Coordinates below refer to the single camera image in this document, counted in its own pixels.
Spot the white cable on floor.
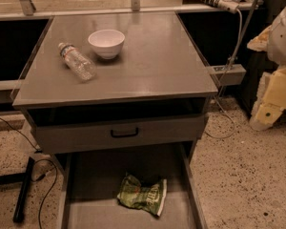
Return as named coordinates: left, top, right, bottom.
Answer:
left=204, top=9, right=244, bottom=140

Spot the green jalapeno chip bag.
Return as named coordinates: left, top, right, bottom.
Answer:
left=117, top=174, right=167, bottom=217

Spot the clear plastic water bottle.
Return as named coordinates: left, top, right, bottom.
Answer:
left=58, top=42, right=96, bottom=81

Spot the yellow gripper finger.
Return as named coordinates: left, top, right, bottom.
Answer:
left=247, top=27, right=271, bottom=52
left=250, top=66, right=286, bottom=131

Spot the black metal stand leg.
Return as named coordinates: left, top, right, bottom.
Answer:
left=0, top=157, right=34, bottom=223

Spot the closed top drawer with handle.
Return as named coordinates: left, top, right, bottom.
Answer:
left=32, top=114, right=208, bottom=154

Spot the white ceramic bowl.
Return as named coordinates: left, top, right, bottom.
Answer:
left=88, top=30, right=125, bottom=59

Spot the grey drawer cabinet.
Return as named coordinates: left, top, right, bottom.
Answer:
left=11, top=11, right=219, bottom=156

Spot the black floor cable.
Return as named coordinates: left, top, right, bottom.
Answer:
left=0, top=111, right=59, bottom=229

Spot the dark cabinet at right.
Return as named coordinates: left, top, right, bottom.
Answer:
left=241, top=0, right=286, bottom=126

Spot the open middle drawer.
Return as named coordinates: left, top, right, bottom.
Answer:
left=57, top=144, right=208, bottom=229

